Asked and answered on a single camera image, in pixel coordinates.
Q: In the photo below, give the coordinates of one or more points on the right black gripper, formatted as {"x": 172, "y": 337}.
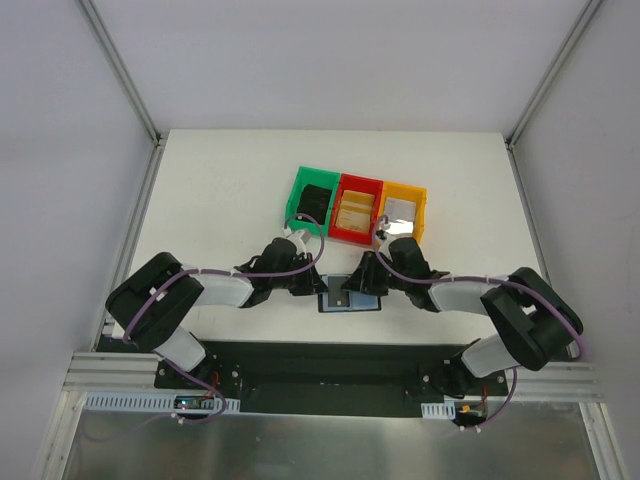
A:
{"x": 368, "y": 279}

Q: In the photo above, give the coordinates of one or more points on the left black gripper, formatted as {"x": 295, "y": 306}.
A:
{"x": 304, "y": 282}

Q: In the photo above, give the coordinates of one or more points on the black leather card holder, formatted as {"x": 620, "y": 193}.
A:
{"x": 358, "y": 302}

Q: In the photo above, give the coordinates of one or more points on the black credit card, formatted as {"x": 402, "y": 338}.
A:
{"x": 337, "y": 297}

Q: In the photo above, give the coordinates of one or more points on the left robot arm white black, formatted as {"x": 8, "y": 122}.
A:
{"x": 151, "y": 305}

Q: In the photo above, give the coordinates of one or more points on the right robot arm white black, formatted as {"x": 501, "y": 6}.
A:
{"x": 532, "y": 322}

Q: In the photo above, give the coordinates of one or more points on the gold cards in red bin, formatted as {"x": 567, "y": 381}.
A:
{"x": 354, "y": 212}

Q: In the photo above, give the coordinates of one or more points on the white cards in yellow bin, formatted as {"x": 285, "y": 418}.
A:
{"x": 400, "y": 215}

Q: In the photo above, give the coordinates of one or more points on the black cards in green bin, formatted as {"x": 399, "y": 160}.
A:
{"x": 314, "y": 202}

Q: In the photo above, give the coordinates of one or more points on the yellow plastic bin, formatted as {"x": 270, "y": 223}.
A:
{"x": 418, "y": 195}

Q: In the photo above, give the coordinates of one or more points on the red plastic bin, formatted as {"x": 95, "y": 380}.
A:
{"x": 360, "y": 184}

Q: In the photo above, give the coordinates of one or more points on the green plastic bin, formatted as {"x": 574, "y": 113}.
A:
{"x": 322, "y": 178}

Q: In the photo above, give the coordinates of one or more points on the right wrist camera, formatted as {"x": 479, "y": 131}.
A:
{"x": 383, "y": 237}

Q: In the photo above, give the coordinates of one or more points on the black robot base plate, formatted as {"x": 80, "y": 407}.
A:
{"x": 386, "y": 381}

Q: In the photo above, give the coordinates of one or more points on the right white cable duct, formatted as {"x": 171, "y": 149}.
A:
{"x": 439, "y": 411}

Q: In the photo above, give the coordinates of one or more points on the white cable duct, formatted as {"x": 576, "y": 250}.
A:
{"x": 439, "y": 411}
{"x": 159, "y": 403}

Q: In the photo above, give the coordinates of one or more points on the right aluminium table rail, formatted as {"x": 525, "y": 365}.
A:
{"x": 529, "y": 214}

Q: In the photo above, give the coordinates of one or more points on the aluminium table rail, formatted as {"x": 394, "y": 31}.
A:
{"x": 130, "y": 237}
{"x": 529, "y": 214}

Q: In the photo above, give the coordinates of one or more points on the left aluminium table rail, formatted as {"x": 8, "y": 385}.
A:
{"x": 130, "y": 237}

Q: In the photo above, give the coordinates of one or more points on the left white cable duct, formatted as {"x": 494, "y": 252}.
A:
{"x": 159, "y": 403}

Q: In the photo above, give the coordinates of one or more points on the right aluminium frame post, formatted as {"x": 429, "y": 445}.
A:
{"x": 577, "y": 31}

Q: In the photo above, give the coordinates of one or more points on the aluminium frame post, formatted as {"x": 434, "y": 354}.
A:
{"x": 121, "y": 73}
{"x": 577, "y": 31}

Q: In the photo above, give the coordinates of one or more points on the left aluminium frame post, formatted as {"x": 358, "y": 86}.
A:
{"x": 121, "y": 73}

